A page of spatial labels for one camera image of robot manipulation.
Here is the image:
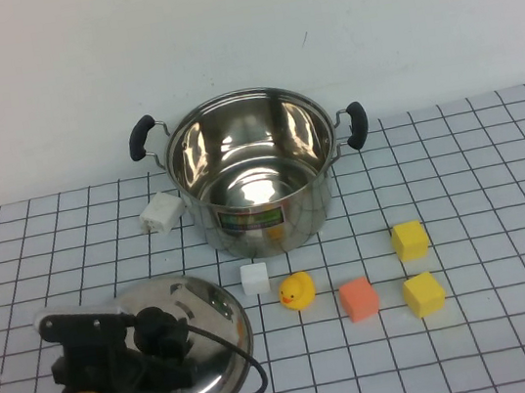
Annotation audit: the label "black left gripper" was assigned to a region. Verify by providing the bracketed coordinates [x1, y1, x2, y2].
[45, 316, 199, 393]

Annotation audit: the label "stainless steel lid black knob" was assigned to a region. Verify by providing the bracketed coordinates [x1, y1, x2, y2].
[100, 264, 264, 393]

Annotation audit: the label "white foam cube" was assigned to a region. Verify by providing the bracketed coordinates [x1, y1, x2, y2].
[239, 260, 273, 298]

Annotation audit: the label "white power adapter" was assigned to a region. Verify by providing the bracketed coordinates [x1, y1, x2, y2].
[136, 188, 191, 239]

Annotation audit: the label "yellow rubber duck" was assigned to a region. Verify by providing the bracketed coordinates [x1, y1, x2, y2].
[276, 269, 320, 313]

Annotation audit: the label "orange foam cube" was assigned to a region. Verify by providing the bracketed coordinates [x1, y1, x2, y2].
[336, 274, 382, 324]

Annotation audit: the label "yellow foam cube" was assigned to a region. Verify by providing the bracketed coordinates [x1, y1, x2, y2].
[399, 269, 450, 322]
[388, 217, 434, 265]

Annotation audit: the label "white black-grid tablecloth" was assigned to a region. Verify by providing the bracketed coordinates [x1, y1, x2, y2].
[0, 80, 525, 393]

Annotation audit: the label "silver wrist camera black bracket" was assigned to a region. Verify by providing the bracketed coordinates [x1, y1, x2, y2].
[30, 294, 144, 383]

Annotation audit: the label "black camera cable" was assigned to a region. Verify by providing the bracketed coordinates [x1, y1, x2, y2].
[100, 313, 272, 393]

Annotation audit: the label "stainless steel pot black handles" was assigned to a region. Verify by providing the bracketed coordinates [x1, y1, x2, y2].
[123, 71, 386, 277]

